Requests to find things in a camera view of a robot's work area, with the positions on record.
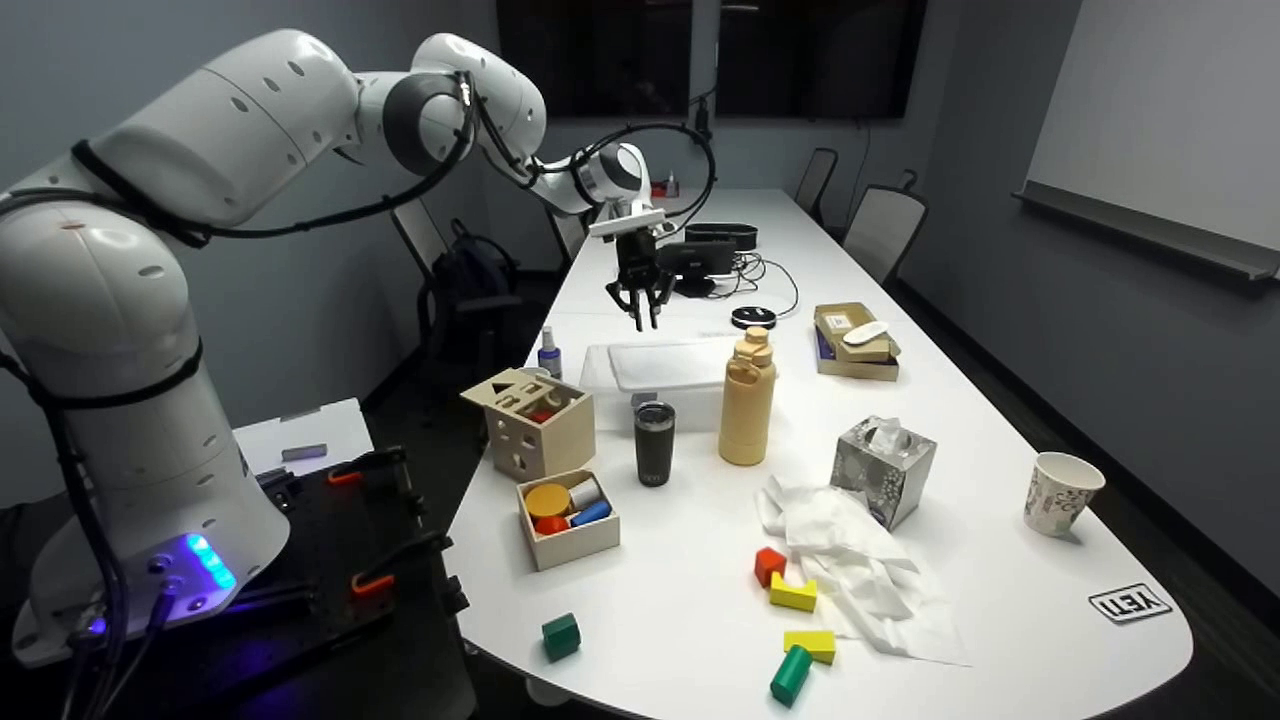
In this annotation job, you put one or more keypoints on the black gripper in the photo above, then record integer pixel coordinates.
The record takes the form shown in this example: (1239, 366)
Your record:
(637, 256)

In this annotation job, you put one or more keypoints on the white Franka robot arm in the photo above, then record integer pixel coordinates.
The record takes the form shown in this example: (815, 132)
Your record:
(201, 145)

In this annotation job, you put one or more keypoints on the grey conference chair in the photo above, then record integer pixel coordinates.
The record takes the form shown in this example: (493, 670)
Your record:
(570, 238)
(887, 231)
(815, 180)

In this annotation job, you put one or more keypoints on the black rectangular device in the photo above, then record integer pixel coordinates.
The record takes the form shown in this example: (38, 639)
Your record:
(723, 238)

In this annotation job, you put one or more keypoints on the black round puck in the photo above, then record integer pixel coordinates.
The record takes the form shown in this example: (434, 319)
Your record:
(754, 319)

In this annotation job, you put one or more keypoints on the small red box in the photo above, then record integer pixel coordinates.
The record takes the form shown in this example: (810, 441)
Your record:
(666, 188)

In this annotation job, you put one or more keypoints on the black tumbler cup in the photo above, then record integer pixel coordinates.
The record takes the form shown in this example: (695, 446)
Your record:
(652, 446)

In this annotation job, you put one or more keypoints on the tan water bottle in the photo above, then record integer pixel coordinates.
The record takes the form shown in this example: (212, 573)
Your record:
(744, 401)

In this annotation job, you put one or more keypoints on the wooden shape sorter box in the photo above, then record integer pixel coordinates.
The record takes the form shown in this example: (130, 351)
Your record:
(529, 420)

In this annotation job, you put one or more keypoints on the black backpack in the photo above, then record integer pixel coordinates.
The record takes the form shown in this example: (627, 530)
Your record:
(479, 275)

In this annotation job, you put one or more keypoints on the white cylinder block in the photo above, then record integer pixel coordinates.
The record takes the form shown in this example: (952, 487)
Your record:
(586, 489)

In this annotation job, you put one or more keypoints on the blue block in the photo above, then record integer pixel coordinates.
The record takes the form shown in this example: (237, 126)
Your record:
(594, 508)

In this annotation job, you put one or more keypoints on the cardboard tray box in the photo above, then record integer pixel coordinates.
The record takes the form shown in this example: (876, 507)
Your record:
(854, 351)

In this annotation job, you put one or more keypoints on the orange round block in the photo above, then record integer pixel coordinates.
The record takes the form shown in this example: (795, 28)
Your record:
(547, 502)

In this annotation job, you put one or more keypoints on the white item in cardboard tray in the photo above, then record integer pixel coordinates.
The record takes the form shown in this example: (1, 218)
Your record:
(864, 334)

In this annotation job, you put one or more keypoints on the grey chair with backpack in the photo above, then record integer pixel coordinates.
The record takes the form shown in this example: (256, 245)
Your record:
(423, 243)

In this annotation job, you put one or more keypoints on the red block in tray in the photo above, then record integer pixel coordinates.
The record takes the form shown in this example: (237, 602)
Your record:
(551, 526)

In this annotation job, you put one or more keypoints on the small wooden block tray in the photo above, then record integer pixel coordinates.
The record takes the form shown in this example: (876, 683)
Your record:
(570, 537)

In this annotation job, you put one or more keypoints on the marble pattern tissue box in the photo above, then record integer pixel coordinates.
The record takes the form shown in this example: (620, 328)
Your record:
(881, 466)

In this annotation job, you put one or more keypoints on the red wooden block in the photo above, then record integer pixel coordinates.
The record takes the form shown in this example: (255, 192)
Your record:
(769, 564)

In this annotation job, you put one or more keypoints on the yellow wooden block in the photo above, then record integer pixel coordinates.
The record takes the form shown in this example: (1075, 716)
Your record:
(795, 595)
(810, 645)

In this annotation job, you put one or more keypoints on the white crumpled cloth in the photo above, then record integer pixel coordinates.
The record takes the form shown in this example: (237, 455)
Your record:
(854, 561)

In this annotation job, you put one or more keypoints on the small green wooden block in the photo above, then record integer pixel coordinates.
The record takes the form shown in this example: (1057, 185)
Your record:
(561, 639)

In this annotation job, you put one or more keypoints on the white paper sheet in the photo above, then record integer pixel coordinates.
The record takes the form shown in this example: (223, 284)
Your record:
(314, 427)

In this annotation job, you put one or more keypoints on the black robot cart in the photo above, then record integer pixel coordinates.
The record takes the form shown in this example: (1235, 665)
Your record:
(345, 534)

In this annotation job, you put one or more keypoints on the long green wooden block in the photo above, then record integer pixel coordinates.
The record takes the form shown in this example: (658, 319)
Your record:
(790, 679)

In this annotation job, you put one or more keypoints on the white paper cup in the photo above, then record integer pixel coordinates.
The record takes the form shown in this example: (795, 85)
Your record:
(1062, 492)

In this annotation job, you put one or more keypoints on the black white marker sticker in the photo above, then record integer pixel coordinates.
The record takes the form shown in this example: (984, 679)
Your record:
(1131, 602)

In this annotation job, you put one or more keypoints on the black wall monitor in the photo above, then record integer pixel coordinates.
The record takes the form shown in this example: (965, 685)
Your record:
(613, 52)
(822, 52)

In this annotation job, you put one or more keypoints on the white wall whiteboard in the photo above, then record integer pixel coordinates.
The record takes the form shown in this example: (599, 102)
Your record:
(1173, 104)

